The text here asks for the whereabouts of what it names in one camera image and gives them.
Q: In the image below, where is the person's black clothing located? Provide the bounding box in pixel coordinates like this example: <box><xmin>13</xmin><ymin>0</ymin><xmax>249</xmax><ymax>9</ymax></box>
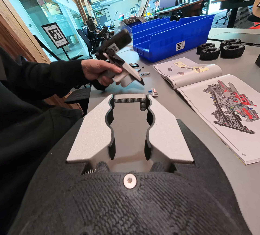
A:
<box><xmin>0</xmin><ymin>46</ymin><xmax>86</xmax><ymax>235</ymax></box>

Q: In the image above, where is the person's left hand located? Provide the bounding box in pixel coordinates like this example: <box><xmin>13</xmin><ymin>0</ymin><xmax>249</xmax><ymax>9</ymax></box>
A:
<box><xmin>81</xmin><ymin>58</ymin><xmax>123</xmax><ymax>87</ymax></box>

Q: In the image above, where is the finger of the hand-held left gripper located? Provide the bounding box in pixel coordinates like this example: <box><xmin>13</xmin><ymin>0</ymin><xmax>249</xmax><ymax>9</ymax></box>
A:
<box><xmin>114</xmin><ymin>72</ymin><xmax>136</xmax><ymax>88</ymax></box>
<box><xmin>121</xmin><ymin>63</ymin><xmax>145</xmax><ymax>86</ymax></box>

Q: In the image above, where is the blue plastic bin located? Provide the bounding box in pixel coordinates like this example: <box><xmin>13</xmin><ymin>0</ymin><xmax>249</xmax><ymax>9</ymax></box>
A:
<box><xmin>132</xmin><ymin>14</ymin><xmax>215</xmax><ymax>63</ymax></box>

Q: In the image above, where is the dark office desk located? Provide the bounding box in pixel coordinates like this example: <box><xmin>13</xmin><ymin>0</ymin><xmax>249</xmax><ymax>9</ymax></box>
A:
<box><xmin>211</xmin><ymin>0</ymin><xmax>260</xmax><ymax>29</ymax></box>

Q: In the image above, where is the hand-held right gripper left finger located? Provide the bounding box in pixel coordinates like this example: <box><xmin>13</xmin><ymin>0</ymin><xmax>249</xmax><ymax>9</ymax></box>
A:
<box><xmin>66</xmin><ymin>95</ymin><xmax>116</xmax><ymax>168</ymax></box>

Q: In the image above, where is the black office chair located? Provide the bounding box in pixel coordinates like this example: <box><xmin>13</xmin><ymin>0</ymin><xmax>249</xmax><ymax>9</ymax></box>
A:
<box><xmin>76</xmin><ymin>28</ymin><xmax>96</xmax><ymax>57</ymax></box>

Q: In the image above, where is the grey desk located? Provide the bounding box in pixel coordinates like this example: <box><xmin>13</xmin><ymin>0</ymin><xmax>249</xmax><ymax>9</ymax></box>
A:
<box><xmin>87</xmin><ymin>28</ymin><xmax>260</xmax><ymax>235</ymax></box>

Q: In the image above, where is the person's left forearm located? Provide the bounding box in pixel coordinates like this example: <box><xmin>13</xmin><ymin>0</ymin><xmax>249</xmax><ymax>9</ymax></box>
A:
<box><xmin>20</xmin><ymin>59</ymin><xmax>91</xmax><ymax>100</ymax></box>

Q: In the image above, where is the grey L-shaped toy beam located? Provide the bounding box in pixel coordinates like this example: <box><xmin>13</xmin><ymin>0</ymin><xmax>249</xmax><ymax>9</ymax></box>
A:
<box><xmin>114</xmin><ymin>95</ymin><xmax>147</xmax><ymax>111</ymax></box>

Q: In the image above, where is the black toy tire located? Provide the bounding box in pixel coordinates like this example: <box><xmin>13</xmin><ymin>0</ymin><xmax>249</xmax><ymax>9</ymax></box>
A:
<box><xmin>220</xmin><ymin>44</ymin><xmax>246</xmax><ymax>58</ymax></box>
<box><xmin>219</xmin><ymin>39</ymin><xmax>242</xmax><ymax>49</ymax></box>
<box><xmin>197</xmin><ymin>43</ymin><xmax>215</xmax><ymax>54</ymax></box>
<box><xmin>199</xmin><ymin>47</ymin><xmax>221</xmax><ymax>60</ymax></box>

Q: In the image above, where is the open instruction booklet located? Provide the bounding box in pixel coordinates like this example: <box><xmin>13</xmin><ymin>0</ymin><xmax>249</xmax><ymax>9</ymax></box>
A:
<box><xmin>153</xmin><ymin>57</ymin><xmax>260</xmax><ymax>165</ymax></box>

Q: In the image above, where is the marker sign on stand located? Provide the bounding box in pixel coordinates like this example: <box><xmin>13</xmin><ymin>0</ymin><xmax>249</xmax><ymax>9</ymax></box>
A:
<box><xmin>33</xmin><ymin>22</ymin><xmax>84</xmax><ymax>61</ymax></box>

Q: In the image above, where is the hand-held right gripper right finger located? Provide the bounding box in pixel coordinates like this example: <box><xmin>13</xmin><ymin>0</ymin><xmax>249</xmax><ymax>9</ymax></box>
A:
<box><xmin>144</xmin><ymin>95</ymin><xmax>194</xmax><ymax>170</ymax></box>

